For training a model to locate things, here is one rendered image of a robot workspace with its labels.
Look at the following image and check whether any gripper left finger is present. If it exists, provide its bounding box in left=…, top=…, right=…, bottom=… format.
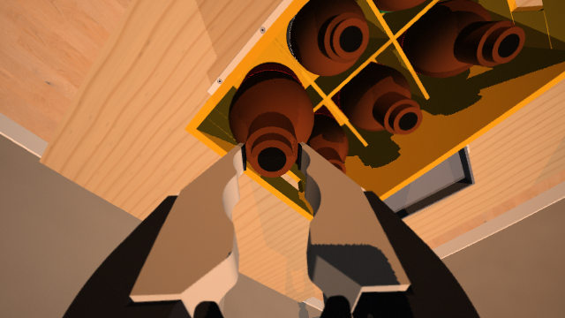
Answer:
left=63, top=143, right=246, bottom=318

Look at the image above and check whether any yellow bottle crate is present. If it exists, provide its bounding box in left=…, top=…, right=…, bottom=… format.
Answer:
left=185, top=0, right=565, bottom=221

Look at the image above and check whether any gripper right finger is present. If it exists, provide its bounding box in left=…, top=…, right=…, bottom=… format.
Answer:
left=298, top=142, right=480, bottom=318

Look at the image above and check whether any dark grey rectangular tray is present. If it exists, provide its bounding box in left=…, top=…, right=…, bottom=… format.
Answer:
left=383, top=146, right=475, bottom=219

